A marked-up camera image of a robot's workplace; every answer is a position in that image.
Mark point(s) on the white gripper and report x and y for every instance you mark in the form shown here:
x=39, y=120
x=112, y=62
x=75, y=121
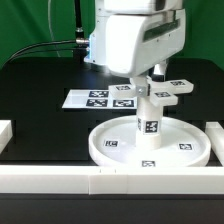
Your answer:
x=136, y=43

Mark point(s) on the white cross-shaped table base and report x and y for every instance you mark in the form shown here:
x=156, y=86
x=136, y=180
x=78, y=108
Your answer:
x=159, y=94

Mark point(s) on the white round table top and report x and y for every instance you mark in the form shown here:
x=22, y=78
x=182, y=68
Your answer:
x=113, y=144

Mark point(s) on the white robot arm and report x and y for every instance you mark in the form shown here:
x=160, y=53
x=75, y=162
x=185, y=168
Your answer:
x=106, y=8

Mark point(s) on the white marker plate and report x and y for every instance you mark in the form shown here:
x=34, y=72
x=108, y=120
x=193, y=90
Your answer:
x=96, y=99

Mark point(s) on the black vertical pole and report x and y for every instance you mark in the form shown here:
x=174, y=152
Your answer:
x=79, y=29

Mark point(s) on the white right fence block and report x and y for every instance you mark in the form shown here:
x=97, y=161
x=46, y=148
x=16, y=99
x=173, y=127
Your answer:
x=215, y=132

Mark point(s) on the white fence block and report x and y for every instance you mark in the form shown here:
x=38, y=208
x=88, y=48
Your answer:
x=215, y=132
x=5, y=133

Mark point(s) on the white left fence block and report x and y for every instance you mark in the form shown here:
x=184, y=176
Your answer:
x=5, y=133

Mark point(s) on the white front fence bar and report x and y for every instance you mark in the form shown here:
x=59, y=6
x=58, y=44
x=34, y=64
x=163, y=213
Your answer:
x=101, y=180

